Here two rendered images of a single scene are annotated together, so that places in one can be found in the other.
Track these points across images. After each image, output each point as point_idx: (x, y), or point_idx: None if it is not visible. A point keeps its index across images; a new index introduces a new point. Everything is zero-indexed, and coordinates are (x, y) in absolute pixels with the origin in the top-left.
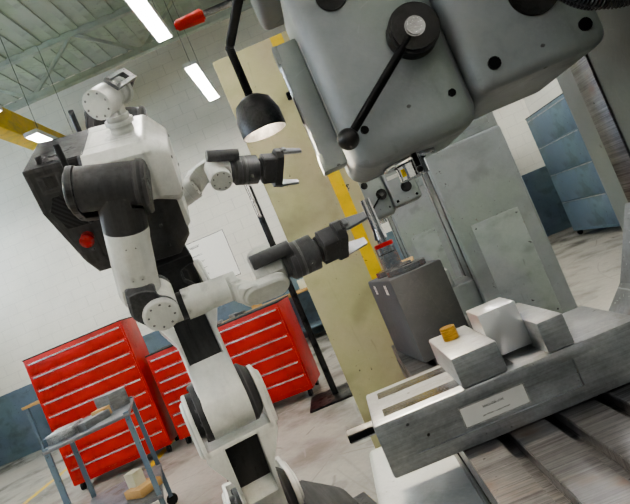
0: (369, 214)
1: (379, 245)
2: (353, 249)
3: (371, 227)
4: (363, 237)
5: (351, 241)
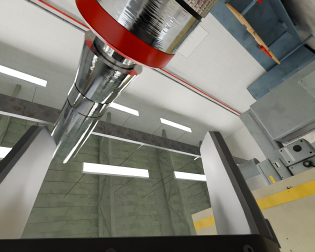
0: (57, 124)
1: (82, 12)
2: (230, 191)
3: (81, 106)
4: (200, 149)
5: (210, 197)
